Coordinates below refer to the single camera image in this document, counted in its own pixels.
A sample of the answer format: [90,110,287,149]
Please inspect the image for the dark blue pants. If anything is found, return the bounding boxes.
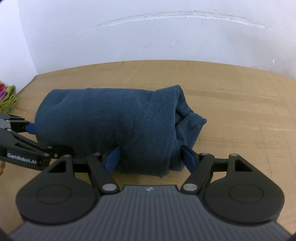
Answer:
[35,85,206,177]

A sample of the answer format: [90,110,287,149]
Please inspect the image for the person's left hand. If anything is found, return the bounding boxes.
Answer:
[0,161,6,176]

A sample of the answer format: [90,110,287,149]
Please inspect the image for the green folded garment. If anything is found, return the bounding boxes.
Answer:
[0,85,19,113]

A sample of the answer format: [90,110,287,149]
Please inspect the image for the pink folded garment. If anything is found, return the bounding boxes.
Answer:
[0,82,6,100]

